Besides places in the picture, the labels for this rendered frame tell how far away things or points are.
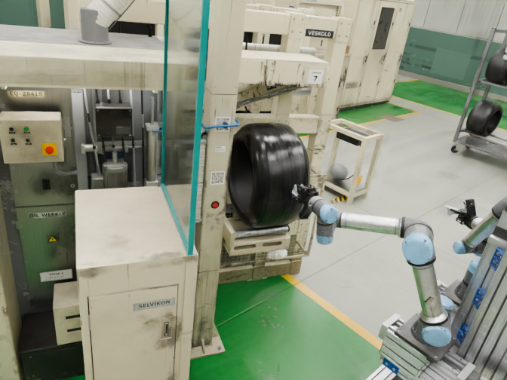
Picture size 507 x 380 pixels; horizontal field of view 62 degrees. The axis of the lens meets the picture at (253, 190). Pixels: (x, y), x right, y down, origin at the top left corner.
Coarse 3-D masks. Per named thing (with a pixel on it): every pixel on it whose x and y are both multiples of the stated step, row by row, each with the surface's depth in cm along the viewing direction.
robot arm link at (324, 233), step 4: (316, 224) 189; (320, 224) 186; (328, 224) 185; (332, 224) 186; (316, 228) 190; (320, 228) 187; (324, 228) 186; (328, 228) 186; (332, 228) 187; (316, 232) 190; (320, 232) 187; (324, 232) 186; (328, 232) 187; (332, 232) 188; (316, 236) 191; (320, 236) 188; (324, 236) 187; (328, 236) 187; (332, 236) 189; (320, 240) 189; (324, 240) 188; (328, 240) 188; (332, 240) 190; (324, 244) 189
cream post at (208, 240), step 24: (216, 0) 182; (240, 0) 182; (216, 24) 184; (240, 24) 186; (216, 48) 188; (240, 48) 191; (216, 72) 192; (216, 96) 198; (216, 144) 209; (216, 168) 215; (216, 192) 222; (216, 216) 229; (216, 240) 236; (216, 264) 244; (216, 288) 253; (192, 336) 266
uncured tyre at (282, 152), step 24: (240, 144) 253; (264, 144) 212; (288, 144) 216; (240, 168) 261; (264, 168) 209; (288, 168) 211; (240, 192) 260; (264, 192) 210; (288, 192) 213; (240, 216) 237; (264, 216) 218; (288, 216) 223
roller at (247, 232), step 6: (246, 228) 234; (252, 228) 235; (258, 228) 235; (264, 228) 236; (270, 228) 238; (276, 228) 239; (282, 228) 240; (288, 228) 242; (240, 234) 231; (246, 234) 232; (252, 234) 234; (258, 234) 235; (264, 234) 238
